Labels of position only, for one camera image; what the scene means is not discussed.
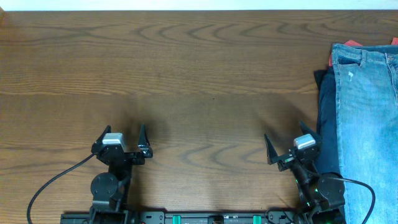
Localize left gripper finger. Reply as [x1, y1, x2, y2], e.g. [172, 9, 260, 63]
[137, 124, 153, 158]
[93, 125, 111, 148]

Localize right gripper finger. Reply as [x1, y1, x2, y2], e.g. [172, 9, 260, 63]
[264, 134, 279, 165]
[299, 121, 322, 143]

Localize light blue denim jeans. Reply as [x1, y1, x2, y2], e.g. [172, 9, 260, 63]
[331, 43, 398, 224]

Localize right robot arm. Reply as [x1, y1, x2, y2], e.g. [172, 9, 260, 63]
[264, 122, 346, 223]

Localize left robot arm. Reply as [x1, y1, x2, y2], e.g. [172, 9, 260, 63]
[89, 125, 153, 224]

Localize dark navy trousers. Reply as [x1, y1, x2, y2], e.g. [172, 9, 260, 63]
[313, 44, 398, 224]

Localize red t-shirt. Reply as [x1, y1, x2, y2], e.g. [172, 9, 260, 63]
[342, 37, 397, 54]

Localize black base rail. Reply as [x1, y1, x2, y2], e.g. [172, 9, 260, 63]
[60, 211, 294, 224]

